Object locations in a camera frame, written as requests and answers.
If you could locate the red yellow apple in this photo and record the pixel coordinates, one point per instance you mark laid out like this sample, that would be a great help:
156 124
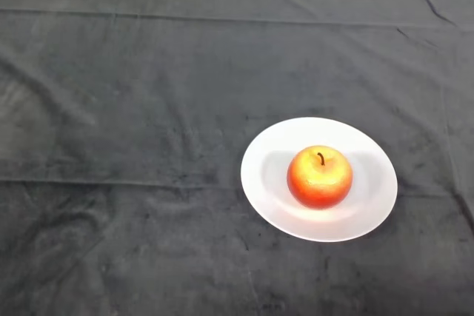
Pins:
319 179

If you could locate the white round plate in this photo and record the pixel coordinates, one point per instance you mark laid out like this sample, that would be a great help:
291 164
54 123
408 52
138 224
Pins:
370 197

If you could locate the dark grey cloth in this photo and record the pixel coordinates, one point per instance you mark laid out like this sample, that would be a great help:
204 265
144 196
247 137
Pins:
148 90

